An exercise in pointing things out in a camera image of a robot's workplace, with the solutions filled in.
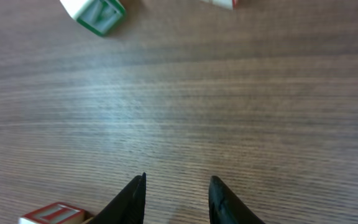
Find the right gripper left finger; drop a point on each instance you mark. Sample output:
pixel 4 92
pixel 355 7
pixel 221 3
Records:
pixel 127 207

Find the plain block with red side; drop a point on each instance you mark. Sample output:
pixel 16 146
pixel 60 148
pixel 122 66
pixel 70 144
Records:
pixel 228 4

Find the green sided block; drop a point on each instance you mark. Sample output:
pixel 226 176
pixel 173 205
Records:
pixel 98 16

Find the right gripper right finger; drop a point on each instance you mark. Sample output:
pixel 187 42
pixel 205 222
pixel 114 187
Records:
pixel 225 207

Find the red picture block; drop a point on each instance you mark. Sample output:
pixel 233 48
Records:
pixel 55 213

